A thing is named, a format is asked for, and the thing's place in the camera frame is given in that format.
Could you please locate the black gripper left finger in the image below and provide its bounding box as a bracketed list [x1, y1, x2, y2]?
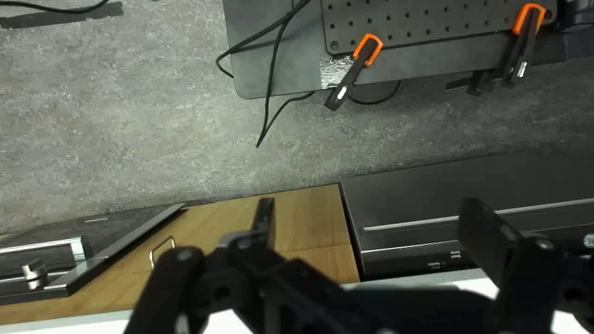
[125, 197, 300, 334]

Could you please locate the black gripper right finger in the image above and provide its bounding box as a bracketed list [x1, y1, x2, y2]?
[459, 195, 594, 334]

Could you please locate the black dishwasher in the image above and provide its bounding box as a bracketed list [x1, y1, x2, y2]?
[338, 147, 594, 283]

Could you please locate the orange black clamp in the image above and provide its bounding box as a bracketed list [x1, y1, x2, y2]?
[446, 2, 550, 99]
[324, 32, 387, 114]

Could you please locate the black perforated breadboard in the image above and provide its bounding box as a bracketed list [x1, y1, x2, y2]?
[320, 0, 561, 58]

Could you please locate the metal drawer handle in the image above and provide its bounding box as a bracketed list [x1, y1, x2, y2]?
[147, 236, 179, 271]

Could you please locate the black appliance with metal rail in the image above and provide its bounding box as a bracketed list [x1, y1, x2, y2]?
[0, 203, 188, 309]

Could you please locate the thin black floor cable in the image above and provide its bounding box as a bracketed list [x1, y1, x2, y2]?
[0, 0, 112, 17]
[214, 0, 318, 151]

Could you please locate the grey metal base plate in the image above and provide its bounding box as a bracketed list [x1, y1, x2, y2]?
[222, 0, 594, 103]

